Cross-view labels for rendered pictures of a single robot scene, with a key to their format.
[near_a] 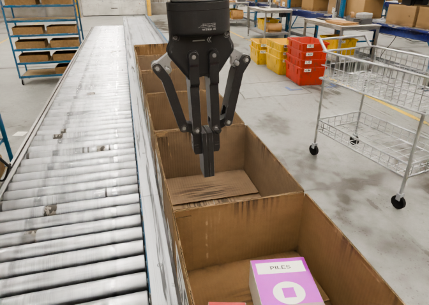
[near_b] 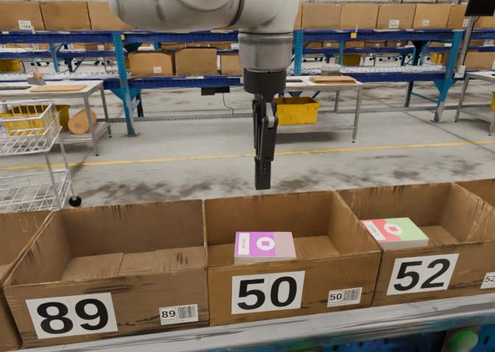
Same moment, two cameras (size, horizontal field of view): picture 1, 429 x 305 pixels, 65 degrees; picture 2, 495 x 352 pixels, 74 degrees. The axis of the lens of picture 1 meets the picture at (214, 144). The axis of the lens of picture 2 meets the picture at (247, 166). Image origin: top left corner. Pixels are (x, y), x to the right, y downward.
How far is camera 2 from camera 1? 0.73 m
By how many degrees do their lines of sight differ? 75
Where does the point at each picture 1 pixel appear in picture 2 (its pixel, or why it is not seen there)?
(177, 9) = (282, 76)
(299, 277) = (253, 236)
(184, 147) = (31, 277)
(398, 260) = not seen: hidden behind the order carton
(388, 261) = not seen: hidden behind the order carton
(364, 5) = not seen: outside the picture
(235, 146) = (60, 238)
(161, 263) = (196, 336)
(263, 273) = (247, 252)
